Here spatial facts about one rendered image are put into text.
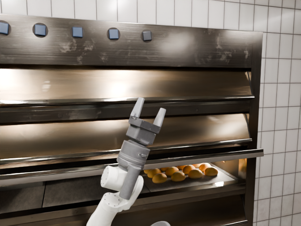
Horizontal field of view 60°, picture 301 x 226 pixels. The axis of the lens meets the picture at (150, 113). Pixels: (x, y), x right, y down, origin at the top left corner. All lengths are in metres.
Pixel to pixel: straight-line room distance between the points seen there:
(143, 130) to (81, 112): 0.57
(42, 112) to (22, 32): 0.36
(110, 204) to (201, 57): 0.95
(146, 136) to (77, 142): 0.59
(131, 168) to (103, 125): 0.61
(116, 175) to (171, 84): 0.74
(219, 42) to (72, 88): 0.84
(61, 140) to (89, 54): 0.43
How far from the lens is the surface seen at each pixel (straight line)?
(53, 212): 1.45
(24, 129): 1.35
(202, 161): 1.39
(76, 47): 1.31
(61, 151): 1.32
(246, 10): 1.69
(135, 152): 0.79
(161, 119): 0.86
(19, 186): 1.78
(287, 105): 1.89
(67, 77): 1.31
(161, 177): 1.68
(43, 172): 1.22
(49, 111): 1.31
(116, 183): 0.81
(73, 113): 1.31
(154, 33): 1.40
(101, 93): 1.30
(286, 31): 1.87
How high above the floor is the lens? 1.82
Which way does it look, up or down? 7 degrees down
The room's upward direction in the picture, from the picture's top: straight up
